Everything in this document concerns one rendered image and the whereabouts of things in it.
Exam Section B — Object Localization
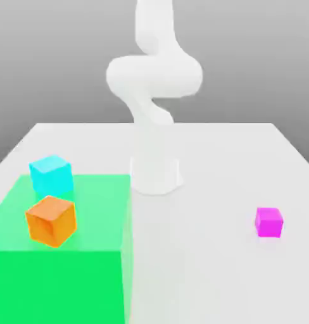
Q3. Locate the small cyan cube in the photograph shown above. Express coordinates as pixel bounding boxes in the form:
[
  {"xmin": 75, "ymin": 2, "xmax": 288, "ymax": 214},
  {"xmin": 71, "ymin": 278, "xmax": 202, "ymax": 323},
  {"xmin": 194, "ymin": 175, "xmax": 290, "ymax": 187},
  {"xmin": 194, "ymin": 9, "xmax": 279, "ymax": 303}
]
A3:
[{"xmin": 28, "ymin": 154, "xmax": 75, "ymax": 197}]

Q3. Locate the small orange cube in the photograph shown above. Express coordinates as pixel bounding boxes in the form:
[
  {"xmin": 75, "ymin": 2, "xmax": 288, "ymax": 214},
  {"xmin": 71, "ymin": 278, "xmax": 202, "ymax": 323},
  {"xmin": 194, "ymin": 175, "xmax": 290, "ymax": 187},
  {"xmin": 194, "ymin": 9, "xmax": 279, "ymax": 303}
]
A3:
[{"xmin": 25, "ymin": 195, "xmax": 78, "ymax": 249}]

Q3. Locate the small magenta cube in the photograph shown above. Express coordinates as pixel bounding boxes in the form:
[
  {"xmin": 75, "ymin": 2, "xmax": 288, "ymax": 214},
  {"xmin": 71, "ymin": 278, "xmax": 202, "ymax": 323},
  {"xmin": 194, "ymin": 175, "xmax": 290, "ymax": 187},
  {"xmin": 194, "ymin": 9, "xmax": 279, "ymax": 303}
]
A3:
[{"xmin": 254, "ymin": 206, "xmax": 284, "ymax": 239}]

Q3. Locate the large green box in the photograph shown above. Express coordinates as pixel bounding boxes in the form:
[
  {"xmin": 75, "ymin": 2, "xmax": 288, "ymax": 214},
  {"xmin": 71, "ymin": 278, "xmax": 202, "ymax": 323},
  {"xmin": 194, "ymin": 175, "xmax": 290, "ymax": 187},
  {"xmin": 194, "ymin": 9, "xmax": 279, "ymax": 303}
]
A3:
[{"xmin": 0, "ymin": 173, "xmax": 134, "ymax": 324}]

